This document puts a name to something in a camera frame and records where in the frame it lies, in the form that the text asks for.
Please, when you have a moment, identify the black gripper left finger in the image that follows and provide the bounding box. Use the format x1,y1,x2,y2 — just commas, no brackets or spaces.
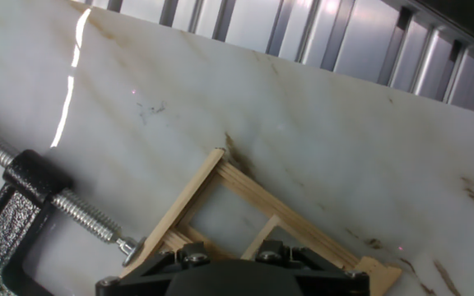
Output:
95,241,212,296

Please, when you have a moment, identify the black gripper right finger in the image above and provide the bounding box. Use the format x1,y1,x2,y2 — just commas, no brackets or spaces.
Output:
255,238,370,296

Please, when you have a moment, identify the wooden sliding window model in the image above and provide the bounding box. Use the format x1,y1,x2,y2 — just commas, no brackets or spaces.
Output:
119,147,402,296

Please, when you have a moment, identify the white marble pattern board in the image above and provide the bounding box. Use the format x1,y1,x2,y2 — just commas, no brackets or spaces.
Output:
0,0,474,296

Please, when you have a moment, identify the black C-clamp with steel screw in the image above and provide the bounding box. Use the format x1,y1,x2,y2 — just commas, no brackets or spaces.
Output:
0,117,147,296

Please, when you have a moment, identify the silver digital scale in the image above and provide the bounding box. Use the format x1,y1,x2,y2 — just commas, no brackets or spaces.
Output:
384,0,474,57

